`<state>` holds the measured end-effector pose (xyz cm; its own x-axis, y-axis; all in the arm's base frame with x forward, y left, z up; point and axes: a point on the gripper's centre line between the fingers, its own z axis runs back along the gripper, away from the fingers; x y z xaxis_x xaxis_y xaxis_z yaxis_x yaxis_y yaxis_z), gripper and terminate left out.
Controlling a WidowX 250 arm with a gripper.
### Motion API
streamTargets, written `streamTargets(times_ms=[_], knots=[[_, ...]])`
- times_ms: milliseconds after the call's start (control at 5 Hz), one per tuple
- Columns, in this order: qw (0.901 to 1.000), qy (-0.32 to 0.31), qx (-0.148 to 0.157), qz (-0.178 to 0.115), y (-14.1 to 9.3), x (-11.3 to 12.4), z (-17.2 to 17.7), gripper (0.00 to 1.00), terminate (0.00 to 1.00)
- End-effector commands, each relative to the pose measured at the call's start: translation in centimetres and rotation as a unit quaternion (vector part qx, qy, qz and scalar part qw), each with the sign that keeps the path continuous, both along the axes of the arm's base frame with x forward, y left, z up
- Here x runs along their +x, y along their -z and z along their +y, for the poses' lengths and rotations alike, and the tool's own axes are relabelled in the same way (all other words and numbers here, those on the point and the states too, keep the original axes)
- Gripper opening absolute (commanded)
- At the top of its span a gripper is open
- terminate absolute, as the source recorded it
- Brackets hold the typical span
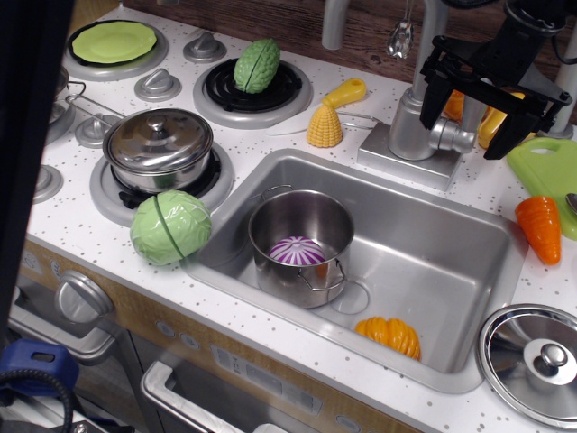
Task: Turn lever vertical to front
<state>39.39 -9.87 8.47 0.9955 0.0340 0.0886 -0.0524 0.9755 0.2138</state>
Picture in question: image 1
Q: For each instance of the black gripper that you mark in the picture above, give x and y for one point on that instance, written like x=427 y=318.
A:
x=497 y=74

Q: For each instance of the silver faucet lever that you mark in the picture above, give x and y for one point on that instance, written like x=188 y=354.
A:
x=447 y=135

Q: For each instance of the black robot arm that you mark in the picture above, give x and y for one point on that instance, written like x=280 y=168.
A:
x=529 y=24

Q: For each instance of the yellow toy pepper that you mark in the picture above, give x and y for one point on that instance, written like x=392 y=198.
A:
x=489 y=126

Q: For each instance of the orange toy behind faucet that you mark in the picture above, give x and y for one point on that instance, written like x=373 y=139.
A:
x=453 y=108

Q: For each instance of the silver faucet body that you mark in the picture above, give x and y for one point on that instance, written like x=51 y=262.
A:
x=402 y=148

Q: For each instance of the green cutting board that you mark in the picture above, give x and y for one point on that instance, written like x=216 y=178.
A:
x=547 y=167

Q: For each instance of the hanging silver spoon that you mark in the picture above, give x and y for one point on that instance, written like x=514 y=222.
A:
x=401 y=37

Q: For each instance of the orange toy carrot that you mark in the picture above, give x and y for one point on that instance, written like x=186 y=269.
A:
x=539 y=219

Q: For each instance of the yellow toy corn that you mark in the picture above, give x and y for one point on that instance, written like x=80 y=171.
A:
x=324 y=129

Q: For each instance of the silver sink basin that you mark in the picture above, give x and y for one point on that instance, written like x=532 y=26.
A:
x=440 y=266

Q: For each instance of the steel pot in sink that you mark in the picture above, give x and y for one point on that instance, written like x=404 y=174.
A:
x=311 y=214

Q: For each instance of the green toy leafy vegetable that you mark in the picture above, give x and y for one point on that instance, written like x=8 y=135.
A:
x=257 y=66

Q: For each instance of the purple white toy onion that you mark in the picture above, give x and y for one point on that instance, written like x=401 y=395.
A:
x=298 y=251

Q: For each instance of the orange toy pumpkin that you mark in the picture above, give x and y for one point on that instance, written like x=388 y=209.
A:
x=394 y=333

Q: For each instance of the steel pot lid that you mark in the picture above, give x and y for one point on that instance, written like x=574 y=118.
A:
x=527 y=353

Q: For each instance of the silver stove knob back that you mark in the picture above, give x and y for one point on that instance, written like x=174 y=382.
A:
x=204 y=49

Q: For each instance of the silver stove knob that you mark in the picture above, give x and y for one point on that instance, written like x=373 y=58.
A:
x=158 y=86
x=48 y=184
x=91 y=132
x=204 y=49

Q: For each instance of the silver stove knob middle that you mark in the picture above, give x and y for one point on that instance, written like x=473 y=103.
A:
x=158 y=86

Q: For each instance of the steel pot with lid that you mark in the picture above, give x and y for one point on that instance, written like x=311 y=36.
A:
x=159 y=149

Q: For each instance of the light green toy cabbage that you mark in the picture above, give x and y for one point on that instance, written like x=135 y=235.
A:
x=170 y=226

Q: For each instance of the back left stove burner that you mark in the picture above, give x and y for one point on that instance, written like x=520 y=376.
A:
x=97 y=72

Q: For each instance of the front stove burner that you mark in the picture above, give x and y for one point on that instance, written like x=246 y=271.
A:
x=119 y=203

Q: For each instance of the green plate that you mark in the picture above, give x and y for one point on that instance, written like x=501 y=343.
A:
x=108 y=43

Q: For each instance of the silver stove knob front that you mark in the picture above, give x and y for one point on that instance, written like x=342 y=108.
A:
x=91 y=132

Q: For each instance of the silver stove knob left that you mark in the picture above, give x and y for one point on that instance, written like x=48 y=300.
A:
x=48 y=184

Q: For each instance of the silver oven dial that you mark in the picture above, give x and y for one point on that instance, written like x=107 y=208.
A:
x=80 y=300

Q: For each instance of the blue clamp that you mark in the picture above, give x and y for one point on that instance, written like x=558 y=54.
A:
x=34 y=368

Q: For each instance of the yellow handled toy knife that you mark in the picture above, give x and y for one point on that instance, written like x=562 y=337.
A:
x=350 y=91

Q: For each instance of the steel strainer handle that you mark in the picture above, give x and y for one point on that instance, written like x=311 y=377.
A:
x=76 y=97

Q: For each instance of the silver dishwasher handle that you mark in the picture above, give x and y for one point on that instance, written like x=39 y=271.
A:
x=201 y=402

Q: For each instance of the silver oven door handle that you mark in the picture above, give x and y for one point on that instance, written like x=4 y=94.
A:
x=90 y=349

